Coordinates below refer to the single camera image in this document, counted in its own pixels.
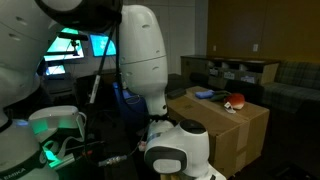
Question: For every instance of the red and green plush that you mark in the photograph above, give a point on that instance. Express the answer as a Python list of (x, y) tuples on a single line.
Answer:
[(237, 100)]

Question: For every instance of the large cardboard box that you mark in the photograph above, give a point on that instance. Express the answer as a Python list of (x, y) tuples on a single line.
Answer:
[(236, 140)]

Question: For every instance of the blue folded cloth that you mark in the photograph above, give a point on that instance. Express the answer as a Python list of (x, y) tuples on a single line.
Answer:
[(204, 94)]

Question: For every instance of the wooden shelf cabinet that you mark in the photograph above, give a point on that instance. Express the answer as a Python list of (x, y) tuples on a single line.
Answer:
[(217, 70)]

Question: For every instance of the computer monitor right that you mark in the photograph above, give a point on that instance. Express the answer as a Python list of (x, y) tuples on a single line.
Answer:
[(99, 42)]

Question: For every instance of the computer monitor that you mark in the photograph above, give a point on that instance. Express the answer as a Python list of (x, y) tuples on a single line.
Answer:
[(60, 46), (99, 42)]

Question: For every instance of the computer monitor left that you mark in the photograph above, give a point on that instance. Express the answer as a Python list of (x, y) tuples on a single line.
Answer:
[(60, 46)]

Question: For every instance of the white VR headset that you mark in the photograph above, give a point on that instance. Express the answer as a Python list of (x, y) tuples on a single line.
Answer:
[(47, 121)]

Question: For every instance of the green plaid sofa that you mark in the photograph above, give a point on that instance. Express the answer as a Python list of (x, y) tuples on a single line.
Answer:
[(295, 83)]

